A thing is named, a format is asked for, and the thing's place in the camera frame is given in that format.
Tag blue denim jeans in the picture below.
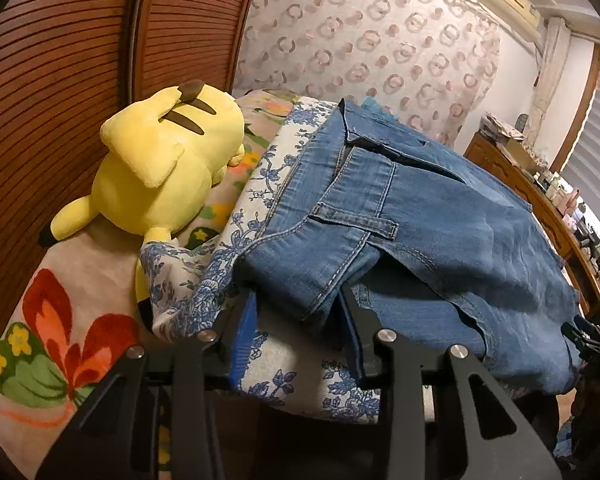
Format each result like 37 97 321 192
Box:
234 101 581 394

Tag brown wooden sideboard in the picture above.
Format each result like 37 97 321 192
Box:
464 132 600 322

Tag colourful floral bed blanket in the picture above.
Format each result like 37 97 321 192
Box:
0 89 297 478

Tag blue floral white cushion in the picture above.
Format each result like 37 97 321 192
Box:
138 95 437 425

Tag pile of papers on sideboard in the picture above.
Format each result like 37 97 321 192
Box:
480 113 524 143

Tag yellow Pikachu plush toy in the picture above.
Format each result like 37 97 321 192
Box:
49 79 247 311

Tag patterned lace curtain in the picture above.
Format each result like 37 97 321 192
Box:
234 0 500 146

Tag brown louvred wardrobe door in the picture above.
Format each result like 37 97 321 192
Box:
0 0 129 336
125 0 250 102

